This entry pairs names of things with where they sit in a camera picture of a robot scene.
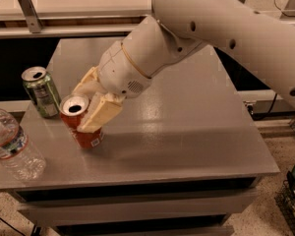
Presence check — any white counter shelf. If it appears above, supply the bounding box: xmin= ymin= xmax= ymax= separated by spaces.
xmin=0 ymin=0 xmax=295 ymax=48

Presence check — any orange coke can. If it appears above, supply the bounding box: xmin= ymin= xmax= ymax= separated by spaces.
xmin=60 ymin=93 xmax=103 ymax=149

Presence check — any grey drawer cabinet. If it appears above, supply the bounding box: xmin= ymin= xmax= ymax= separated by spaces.
xmin=0 ymin=47 xmax=278 ymax=236

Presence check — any clear plastic water bottle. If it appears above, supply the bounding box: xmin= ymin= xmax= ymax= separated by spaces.
xmin=0 ymin=109 xmax=46 ymax=181

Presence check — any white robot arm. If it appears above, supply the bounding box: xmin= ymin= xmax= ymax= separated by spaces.
xmin=75 ymin=0 xmax=295 ymax=133

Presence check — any black cable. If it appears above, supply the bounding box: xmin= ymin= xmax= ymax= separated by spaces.
xmin=252 ymin=91 xmax=279 ymax=121

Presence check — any black wire basket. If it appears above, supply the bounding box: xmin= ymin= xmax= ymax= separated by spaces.
xmin=274 ymin=165 xmax=295 ymax=236

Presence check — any metal bracket left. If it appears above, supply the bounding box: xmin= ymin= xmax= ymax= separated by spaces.
xmin=18 ymin=0 xmax=42 ymax=33

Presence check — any green soda can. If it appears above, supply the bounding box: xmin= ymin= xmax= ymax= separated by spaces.
xmin=22 ymin=66 xmax=61 ymax=118

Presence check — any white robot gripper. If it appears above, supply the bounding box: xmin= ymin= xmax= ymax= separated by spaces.
xmin=73 ymin=40 xmax=151 ymax=133

